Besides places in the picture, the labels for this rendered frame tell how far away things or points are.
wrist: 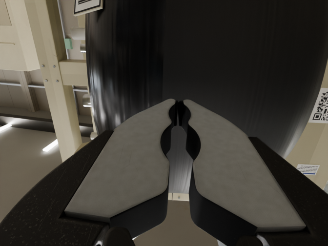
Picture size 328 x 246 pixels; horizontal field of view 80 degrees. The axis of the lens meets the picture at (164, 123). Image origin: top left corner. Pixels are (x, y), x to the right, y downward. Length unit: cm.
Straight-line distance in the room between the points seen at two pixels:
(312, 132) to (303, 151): 5
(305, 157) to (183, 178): 35
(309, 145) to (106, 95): 46
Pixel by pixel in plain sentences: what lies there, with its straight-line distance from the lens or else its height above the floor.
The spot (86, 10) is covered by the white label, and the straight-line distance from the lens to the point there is 25.
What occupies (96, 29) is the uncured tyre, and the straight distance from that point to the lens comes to 25.
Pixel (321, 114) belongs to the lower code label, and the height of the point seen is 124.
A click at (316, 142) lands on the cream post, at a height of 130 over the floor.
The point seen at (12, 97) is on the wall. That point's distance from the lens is 1007.
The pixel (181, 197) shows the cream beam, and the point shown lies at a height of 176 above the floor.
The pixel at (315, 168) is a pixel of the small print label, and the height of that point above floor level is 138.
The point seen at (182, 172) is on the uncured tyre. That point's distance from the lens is 28.
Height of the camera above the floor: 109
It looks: 25 degrees up
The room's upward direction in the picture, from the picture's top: 178 degrees counter-clockwise
